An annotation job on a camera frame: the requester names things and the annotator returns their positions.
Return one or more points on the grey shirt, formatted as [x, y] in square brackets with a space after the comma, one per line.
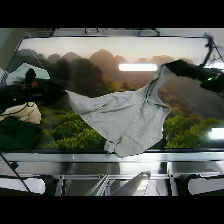
[133, 123]

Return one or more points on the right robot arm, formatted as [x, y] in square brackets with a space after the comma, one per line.
[186, 69]

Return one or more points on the beige garment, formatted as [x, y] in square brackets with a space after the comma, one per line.
[26, 113]

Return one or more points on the dark green garment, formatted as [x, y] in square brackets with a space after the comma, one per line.
[16, 135]

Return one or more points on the pale green garment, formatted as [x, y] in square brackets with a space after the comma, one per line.
[20, 74]

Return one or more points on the silver frame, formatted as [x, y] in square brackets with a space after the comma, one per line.
[100, 157]

